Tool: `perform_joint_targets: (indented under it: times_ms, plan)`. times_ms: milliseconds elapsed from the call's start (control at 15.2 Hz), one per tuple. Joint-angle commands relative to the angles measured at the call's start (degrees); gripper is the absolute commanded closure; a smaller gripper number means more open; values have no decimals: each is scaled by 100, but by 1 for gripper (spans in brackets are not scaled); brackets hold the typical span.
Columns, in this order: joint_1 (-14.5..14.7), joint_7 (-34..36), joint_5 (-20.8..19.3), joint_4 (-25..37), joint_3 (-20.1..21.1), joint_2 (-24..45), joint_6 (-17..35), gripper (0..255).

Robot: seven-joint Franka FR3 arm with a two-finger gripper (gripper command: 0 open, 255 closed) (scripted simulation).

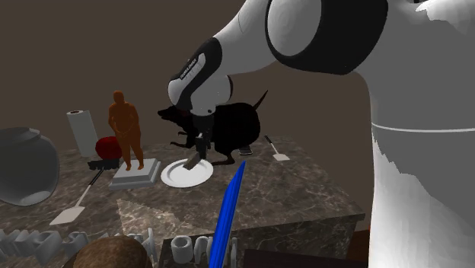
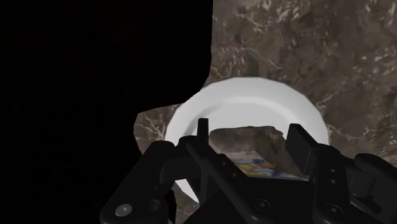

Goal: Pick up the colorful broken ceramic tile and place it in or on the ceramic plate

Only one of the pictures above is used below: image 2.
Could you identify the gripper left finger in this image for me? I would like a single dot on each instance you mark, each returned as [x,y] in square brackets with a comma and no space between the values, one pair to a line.
[145,176]

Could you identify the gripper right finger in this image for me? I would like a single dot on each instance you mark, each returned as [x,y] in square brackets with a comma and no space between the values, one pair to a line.
[328,173]

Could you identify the brown box with colourful print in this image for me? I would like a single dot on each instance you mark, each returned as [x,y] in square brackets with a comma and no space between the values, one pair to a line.
[248,139]

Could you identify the white plate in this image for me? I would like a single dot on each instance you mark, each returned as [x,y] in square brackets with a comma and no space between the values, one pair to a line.
[248,96]

